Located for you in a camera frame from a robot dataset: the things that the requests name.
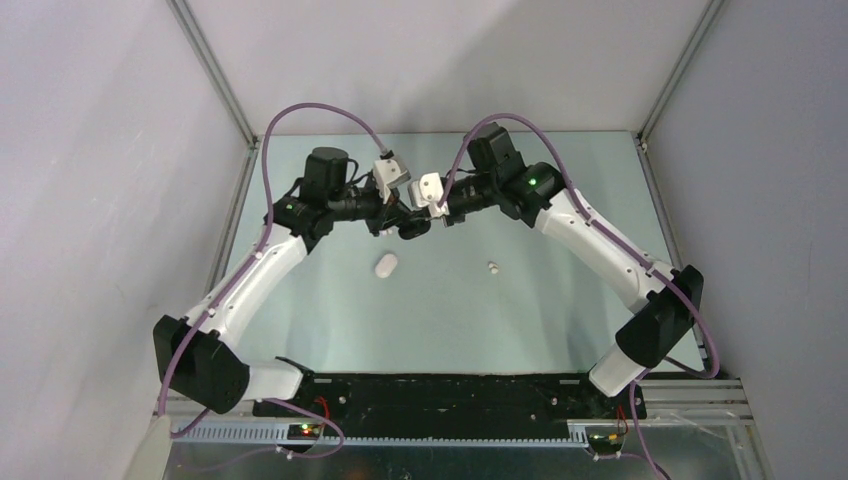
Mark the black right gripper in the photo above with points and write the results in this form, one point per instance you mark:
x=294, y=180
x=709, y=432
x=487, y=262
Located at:
x=451, y=219

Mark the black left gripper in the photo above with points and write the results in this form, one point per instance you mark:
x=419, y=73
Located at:
x=387, y=215

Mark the white earbud charging case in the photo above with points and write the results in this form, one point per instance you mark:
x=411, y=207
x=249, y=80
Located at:
x=386, y=265

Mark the black earbud charging case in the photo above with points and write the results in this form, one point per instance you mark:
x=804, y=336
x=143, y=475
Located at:
x=412, y=229

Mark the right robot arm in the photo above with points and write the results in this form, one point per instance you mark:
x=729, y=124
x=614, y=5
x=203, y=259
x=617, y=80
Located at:
x=664, y=301

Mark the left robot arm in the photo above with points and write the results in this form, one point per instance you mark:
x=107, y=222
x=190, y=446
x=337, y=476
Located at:
x=196, y=353

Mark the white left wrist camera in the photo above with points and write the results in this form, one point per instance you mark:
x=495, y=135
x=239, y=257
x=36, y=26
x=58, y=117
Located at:
x=389, y=173

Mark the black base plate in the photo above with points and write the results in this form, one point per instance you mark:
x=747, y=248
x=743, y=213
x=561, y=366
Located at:
x=454, y=404

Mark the grey slotted cable duct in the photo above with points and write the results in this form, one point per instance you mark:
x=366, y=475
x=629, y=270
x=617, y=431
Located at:
x=275, y=433

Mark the aluminium front frame rail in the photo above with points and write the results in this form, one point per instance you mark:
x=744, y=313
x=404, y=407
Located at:
x=680, y=401

